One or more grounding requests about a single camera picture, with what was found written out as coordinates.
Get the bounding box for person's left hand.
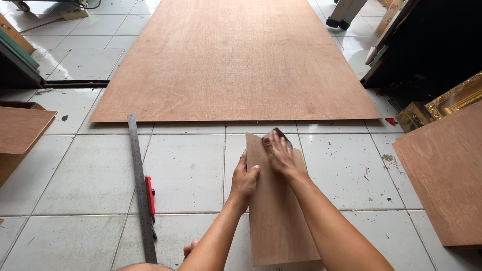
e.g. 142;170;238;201
227;149;261;211

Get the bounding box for person's right hand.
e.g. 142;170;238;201
262;130;302;179

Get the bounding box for dark sandpaper piece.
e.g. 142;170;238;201
262;127;293;149

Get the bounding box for small plywood board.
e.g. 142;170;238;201
246;132;321;267

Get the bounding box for large plywood sheet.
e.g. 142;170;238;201
89;0;382;123

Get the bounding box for red utility knife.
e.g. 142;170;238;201
145;176;158;240

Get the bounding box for person's foot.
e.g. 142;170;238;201
183;239;199;259

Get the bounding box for long steel ruler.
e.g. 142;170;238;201
127;113;158;264

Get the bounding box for grey table legs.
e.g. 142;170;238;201
326;0;368;31

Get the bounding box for cardboard box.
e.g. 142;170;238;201
374;0;406;37

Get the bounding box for medium plywood panel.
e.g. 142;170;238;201
392;101;482;247

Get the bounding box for person's knee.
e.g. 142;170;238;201
115;263;174;271

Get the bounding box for dark open cabinet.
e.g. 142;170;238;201
359;0;482;110

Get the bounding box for dark floor door track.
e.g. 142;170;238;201
41;79;110;89

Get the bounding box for beige power strip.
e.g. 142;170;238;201
61;8;90;21

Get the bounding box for plywood piece on box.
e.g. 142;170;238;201
0;106;58;155

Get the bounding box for brown wooden box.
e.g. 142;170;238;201
0;100;56;187

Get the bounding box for green-edged leaning boards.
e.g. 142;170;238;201
0;13;46;89

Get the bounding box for cart wheel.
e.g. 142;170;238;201
9;0;31;13

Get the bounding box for ornate gold picture frame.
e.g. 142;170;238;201
425;71;482;121

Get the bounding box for black cable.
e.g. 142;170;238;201
70;0;102;10

